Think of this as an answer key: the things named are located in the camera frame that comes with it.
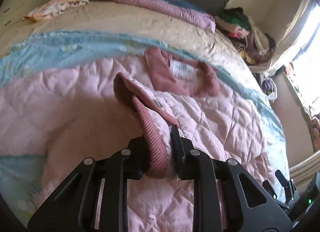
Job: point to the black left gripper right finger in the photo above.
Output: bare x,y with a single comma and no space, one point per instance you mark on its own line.
226,196

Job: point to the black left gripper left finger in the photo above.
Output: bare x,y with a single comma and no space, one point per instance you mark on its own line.
93,197

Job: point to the pink quilted padded jacket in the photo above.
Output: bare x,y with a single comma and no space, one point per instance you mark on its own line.
125,111

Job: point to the bag with purple clothes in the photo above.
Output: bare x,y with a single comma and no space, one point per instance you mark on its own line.
269,88

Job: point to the pile of mixed clothes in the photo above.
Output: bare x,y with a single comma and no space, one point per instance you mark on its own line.
251,43

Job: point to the light blue cartoon sheet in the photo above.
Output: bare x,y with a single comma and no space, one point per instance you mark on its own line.
62,49

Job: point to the cluttered green windowsill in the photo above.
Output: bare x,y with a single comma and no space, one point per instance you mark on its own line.
308,111

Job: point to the beige bed sheet mattress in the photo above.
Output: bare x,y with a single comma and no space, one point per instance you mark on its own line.
102,29

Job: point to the cream window curtain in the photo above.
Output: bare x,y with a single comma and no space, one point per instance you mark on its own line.
289,44

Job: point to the peach white small cloth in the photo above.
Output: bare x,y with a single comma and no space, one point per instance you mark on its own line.
52,9

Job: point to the window with dark frame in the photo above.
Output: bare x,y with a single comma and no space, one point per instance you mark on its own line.
306,60

